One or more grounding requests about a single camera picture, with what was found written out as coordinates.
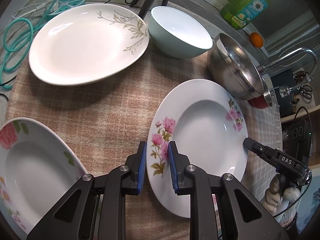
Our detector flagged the white plate pink rose rim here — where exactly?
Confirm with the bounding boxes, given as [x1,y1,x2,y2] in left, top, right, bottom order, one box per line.
[1,117,87,239]

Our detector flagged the white plate pink peony flowers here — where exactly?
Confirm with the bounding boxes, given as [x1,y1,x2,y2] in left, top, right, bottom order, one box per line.
[146,79,248,218]

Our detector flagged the white plate beige leaf pattern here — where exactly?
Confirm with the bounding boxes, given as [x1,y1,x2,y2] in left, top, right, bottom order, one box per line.
[29,3,149,86]

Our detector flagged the black DAS gripper arm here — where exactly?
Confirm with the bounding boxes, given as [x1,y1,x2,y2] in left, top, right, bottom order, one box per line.
[243,138,312,186]

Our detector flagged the chrome kitchen faucet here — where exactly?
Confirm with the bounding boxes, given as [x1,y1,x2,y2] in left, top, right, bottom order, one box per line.
[257,46,318,107]

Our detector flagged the pink plaid table cloth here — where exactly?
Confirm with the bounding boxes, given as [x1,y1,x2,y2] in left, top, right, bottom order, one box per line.
[4,43,283,240]

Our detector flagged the black power strip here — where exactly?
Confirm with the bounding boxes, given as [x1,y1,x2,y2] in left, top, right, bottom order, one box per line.
[284,119,312,163]

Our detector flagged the red bowl steel rim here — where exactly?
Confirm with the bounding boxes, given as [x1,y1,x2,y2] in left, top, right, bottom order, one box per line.
[247,95,269,109]

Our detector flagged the stainless steel mixing bowl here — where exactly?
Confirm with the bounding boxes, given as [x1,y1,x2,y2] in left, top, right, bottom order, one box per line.
[207,33,264,101]

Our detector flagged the black scissors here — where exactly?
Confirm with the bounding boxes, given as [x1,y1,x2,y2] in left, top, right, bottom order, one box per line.
[299,85,312,100]

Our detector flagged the small orange fruit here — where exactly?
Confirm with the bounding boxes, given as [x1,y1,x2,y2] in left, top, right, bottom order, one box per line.
[249,33,264,48]

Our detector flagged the light teal ceramic bowl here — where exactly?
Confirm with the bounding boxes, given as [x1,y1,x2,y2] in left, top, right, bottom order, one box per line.
[148,6,213,59]

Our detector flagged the green dish soap bottle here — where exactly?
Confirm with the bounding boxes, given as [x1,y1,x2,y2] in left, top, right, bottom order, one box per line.
[220,0,269,30]

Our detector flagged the teal round power strip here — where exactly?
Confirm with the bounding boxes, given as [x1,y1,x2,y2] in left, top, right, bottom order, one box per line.
[46,0,86,20]

